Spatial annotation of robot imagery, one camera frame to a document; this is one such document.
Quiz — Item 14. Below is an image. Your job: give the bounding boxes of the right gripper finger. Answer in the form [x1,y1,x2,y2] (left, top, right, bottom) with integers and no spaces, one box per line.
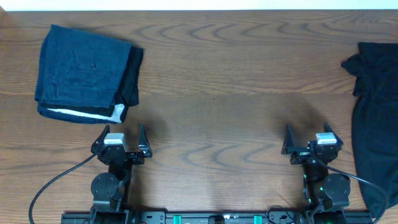
[323,122,343,146]
[281,124,295,155]

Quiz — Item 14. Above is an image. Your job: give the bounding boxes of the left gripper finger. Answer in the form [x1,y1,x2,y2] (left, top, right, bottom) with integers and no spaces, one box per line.
[138,124,152,157]
[93,124,110,146]

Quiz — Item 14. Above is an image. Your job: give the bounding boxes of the black t-shirt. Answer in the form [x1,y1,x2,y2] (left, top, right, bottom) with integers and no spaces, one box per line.
[341,42,397,217]

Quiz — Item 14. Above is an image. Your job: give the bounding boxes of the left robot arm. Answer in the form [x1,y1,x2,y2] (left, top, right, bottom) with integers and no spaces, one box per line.
[89,124,153,224]

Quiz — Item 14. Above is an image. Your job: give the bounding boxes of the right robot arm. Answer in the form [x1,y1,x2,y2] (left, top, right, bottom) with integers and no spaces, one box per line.
[281,123,351,223]

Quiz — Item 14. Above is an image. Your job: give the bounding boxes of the folded black garment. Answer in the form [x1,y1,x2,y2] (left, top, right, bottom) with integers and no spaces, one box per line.
[116,47,144,123]

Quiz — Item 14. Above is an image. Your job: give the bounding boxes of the folded dark blue jeans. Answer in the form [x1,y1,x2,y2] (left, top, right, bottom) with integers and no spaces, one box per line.
[35,25,132,124]

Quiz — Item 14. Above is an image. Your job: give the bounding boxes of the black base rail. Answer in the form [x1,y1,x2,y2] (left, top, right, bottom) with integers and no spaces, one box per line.
[60,210,373,224]

